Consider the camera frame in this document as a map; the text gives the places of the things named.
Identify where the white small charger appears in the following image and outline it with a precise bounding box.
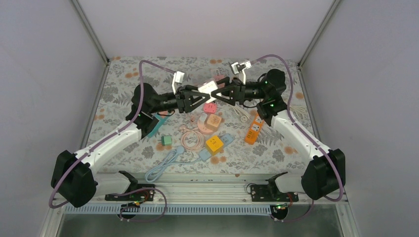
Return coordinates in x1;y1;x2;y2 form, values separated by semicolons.
198;113;208;124

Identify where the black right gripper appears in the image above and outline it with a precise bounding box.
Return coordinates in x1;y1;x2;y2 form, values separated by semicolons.
208;77;267;106

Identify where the pink plug adapter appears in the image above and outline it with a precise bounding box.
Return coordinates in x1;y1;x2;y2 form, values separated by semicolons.
203;103;217;114

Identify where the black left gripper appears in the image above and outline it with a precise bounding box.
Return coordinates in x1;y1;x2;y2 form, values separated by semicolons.
149;84;210;114

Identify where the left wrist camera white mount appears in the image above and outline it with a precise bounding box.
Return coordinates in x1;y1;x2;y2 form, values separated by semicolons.
171;71;185;94

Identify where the pink cube socket adapter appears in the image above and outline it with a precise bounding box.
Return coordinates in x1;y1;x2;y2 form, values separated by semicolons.
213;75;225;87

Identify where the left aluminium corner post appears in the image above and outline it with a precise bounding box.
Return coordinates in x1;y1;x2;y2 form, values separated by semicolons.
70;0;109;65

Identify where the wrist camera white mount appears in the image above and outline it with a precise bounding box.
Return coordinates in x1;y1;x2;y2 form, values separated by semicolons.
230;60;252;84
171;71;185;94

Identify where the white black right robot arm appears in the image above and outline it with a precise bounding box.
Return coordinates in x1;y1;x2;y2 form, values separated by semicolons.
210;69;345;201

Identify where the aluminium rail base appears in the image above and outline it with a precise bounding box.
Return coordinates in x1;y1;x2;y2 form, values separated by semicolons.
58;174;334;218

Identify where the blue coiled cable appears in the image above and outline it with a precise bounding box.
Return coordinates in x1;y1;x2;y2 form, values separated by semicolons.
144;146;202;183

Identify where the green small adapter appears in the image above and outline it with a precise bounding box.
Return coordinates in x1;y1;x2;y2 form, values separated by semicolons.
161;135;172;146

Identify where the blue power strip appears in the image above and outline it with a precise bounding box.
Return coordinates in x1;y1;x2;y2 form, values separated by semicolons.
198;134;234;161

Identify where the teal power strip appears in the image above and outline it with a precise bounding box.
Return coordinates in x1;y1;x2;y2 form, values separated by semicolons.
147;111;169;138

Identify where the orange power strip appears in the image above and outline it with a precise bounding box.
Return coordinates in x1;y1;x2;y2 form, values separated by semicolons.
244;116;264;145

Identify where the aluminium corner frame post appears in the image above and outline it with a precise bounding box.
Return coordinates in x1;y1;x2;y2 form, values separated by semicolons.
298;0;341;68

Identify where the white cube socket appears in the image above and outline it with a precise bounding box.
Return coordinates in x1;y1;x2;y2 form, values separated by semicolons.
198;80;218;96

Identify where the round pink power socket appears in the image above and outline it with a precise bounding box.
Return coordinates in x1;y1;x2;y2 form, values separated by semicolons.
197;122;216;135

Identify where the floral patterned table mat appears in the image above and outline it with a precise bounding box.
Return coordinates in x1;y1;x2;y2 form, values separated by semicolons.
88;56;306;174

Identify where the pink coiled cable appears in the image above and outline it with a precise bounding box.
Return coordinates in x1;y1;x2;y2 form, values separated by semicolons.
180;118;205;152

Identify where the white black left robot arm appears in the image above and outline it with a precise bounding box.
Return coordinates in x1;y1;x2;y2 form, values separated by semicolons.
48;82;212;208

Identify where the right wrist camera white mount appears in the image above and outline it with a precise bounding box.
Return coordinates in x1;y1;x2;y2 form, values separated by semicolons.
230;60;252;84

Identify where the beige cube socket adapter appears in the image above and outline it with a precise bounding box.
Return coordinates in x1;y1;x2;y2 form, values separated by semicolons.
205;114;222;131

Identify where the yellow cube socket adapter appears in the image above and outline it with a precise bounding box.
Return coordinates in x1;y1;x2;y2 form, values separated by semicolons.
205;135;224;156

